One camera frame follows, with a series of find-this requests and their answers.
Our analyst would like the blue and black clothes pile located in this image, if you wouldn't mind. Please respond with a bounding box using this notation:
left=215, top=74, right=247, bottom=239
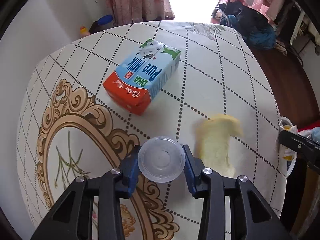
left=212, top=1, right=276, bottom=50

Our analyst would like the yellow fruit peel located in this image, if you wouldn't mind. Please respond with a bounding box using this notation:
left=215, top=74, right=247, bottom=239
left=195, top=114, right=243, bottom=178

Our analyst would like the blue lid plastic jar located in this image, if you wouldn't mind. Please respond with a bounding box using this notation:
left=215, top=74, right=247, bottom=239
left=97, top=15, right=113, bottom=30

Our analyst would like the light blue bed blanket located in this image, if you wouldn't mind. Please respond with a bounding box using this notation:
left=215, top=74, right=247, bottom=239
left=310, top=127, right=320, bottom=143

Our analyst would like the white yellow wrapper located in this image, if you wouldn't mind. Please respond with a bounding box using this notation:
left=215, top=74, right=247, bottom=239
left=277, top=129, right=297, bottom=152

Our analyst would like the patterned white tablecloth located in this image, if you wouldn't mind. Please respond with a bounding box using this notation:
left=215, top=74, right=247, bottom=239
left=16, top=21, right=290, bottom=239

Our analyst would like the clear plastic cup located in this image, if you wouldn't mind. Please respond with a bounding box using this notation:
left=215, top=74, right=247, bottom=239
left=137, top=137, right=186, bottom=183

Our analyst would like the white round trash bin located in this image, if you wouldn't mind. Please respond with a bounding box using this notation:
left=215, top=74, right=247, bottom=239
left=278, top=116, right=298, bottom=177

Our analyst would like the pink floral curtain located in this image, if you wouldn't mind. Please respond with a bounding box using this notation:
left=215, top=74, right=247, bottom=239
left=105, top=0, right=175, bottom=26

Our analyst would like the blue milk carton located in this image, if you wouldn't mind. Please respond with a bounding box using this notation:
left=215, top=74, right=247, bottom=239
left=103, top=39, right=181, bottom=115

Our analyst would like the orange cap bottle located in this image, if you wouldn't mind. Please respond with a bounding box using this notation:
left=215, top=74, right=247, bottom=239
left=80, top=26, right=91, bottom=37

